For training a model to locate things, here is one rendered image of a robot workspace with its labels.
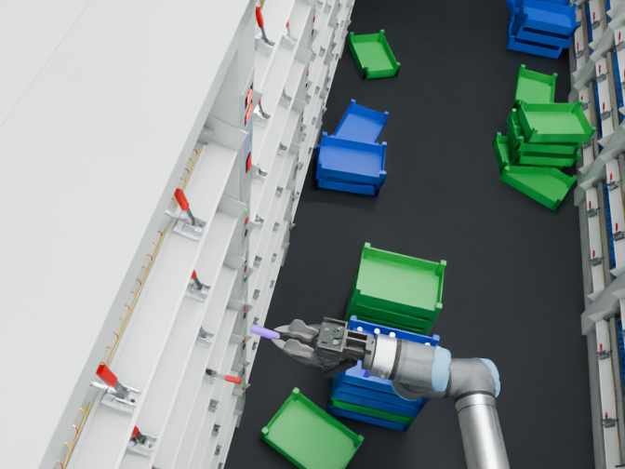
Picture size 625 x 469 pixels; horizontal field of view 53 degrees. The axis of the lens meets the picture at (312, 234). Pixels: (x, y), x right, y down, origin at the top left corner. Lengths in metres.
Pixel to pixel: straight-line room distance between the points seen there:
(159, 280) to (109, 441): 0.22
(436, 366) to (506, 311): 1.44
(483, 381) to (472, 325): 1.20
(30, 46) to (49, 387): 0.45
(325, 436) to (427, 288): 0.65
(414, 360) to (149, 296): 0.64
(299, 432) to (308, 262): 0.72
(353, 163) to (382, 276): 0.79
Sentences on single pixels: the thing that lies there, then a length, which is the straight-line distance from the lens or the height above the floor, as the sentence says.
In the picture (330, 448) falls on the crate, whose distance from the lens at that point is 2.33.
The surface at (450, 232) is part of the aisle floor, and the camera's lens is 2.88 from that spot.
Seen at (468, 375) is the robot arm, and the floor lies 0.94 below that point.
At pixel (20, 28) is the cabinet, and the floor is 1.70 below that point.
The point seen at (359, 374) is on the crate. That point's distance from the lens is 2.08.
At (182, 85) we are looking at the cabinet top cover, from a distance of 0.79.
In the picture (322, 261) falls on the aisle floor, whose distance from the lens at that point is 2.65.
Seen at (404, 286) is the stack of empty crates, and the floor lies 0.32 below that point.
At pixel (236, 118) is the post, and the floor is 1.52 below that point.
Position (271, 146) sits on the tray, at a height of 1.08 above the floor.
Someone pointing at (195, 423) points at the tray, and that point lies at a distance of 1.40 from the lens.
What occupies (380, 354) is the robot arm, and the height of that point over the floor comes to 1.05.
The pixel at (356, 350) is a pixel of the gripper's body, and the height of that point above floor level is 1.05.
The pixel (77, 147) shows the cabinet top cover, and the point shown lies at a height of 1.70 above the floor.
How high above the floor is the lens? 2.22
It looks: 55 degrees down
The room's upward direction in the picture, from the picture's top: 10 degrees clockwise
